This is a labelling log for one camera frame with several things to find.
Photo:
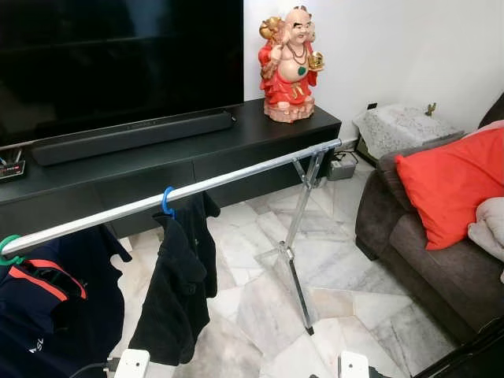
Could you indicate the blue plastic hanger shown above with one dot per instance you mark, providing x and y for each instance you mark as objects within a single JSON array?
[{"x": 164, "y": 205}]

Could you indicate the black polo shirt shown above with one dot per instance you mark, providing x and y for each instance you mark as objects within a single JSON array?
[{"x": 177, "y": 291}]

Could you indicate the green plastic hanger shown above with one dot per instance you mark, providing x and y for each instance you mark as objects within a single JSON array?
[{"x": 8, "y": 239}]

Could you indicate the light grey pillow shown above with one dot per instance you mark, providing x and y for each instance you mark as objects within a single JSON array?
[{"x": 490, "y": 224}]

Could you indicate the red cushion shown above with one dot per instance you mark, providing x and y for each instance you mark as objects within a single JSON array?
[{"x": 449, "y": 189}]

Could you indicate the brown fabric sofa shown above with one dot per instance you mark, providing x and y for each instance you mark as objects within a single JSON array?
[{"x": 441, "y": 268}]

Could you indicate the small brass figure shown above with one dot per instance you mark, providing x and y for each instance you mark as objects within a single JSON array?
[{"x": 431, "y": 109}]

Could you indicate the lace covered side table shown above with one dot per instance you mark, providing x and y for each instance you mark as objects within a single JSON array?
[{"x": 402, "y": 126}]

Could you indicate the grey power adapter box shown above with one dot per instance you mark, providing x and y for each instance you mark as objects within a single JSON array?
[{"x": 342, "y": 167}]

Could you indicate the red laughing Buddha statue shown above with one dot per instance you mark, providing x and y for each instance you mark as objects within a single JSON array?
[{"x": 291, "y": 75}]

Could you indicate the silver metal clothes rack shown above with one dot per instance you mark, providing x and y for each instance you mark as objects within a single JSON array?
[{"x": 236, "y": 175}]

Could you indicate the black television console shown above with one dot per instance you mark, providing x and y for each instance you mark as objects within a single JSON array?
[{"x": 236, "y": 153}]

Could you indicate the black soundbar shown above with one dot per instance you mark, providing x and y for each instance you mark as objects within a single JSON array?
[{"x": 134, "y": 138}]

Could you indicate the black flat television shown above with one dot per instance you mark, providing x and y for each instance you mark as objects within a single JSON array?
[{"x": 118, "y": 55}]

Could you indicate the navy shirt red stripes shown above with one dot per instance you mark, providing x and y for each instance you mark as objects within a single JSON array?
[{"x": 47, "y": 331}]

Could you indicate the small black electronic box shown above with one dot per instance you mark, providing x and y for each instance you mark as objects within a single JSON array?
[{"x": 9, "y": 169}]

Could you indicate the black wall plug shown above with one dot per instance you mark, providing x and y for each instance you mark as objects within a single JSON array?
[{"x": 372, "y": 106}]

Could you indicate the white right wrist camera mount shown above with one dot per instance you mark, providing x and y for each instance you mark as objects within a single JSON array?
[{"x": 353, "y": 366}]

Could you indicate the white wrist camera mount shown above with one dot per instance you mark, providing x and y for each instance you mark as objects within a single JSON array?
[
  {"x": 132, "y": 365},
  {"x": 353, "y": 366}
]

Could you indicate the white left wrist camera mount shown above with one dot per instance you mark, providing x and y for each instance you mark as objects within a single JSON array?
[{"x": 132, "y": 365}]

